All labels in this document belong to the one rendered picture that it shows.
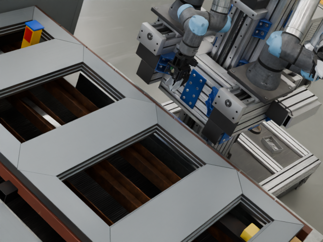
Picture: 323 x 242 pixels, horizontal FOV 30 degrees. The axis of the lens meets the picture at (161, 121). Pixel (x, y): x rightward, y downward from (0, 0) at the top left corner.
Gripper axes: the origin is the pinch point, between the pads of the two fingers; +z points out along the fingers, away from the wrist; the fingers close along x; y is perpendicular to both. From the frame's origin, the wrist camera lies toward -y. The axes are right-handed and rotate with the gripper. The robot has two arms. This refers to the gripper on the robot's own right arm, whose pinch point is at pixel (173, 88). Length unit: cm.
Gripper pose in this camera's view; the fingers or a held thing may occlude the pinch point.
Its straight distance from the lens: 257.1
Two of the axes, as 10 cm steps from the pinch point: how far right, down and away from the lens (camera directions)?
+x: 7.3, 5.9, -3.5
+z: -3.3, 7.4, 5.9
